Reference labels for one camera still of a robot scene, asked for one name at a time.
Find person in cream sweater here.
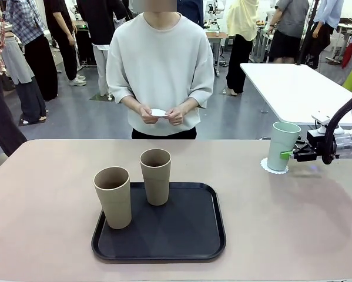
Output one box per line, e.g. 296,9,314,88
106,13,215,137

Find dark brown tall cup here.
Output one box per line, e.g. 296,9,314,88
139,149,172,206

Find person in yellow shirt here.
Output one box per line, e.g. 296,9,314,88
225,0,260,97

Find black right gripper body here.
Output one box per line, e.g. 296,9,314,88
292,130,326,163

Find person in dark gray shirt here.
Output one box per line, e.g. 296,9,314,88
267,0,310,63

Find white background table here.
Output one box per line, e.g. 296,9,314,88
239,62,352,125

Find person black top white trousers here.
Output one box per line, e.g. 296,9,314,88
77,0,130,102

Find black plastic tray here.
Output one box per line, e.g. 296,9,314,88
91,182,227,263

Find person blue plaid black skirt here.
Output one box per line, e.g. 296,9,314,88
5,0,59,102

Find person in gray skirt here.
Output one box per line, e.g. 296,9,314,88
1,31,49,126

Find person's right hand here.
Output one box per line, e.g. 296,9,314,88
138,105,160,125

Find black braided cable sleeve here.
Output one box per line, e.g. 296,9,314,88
321,89,352,165

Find person's right forearm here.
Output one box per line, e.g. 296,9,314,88
122,96,147,116

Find person in black white sneakers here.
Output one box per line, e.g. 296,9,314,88
43,0,88,87

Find person in light blue shirt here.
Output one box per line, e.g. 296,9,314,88
303,0,346,70

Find person's left hand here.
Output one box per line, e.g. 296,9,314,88
164,105,189,126

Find light tan tall cup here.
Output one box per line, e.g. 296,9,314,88
93,166,133,230

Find pale green tall cup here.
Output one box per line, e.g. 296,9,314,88
266,121,302,172

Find white scalloped paper coaster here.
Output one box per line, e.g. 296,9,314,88
260,157,290,175
150,108,169,119

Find person's left forearm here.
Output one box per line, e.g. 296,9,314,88
178,96,200,114

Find person in navy top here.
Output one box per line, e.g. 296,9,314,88
177,0,206,29

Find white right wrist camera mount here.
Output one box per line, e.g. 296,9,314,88
311,114,332,135

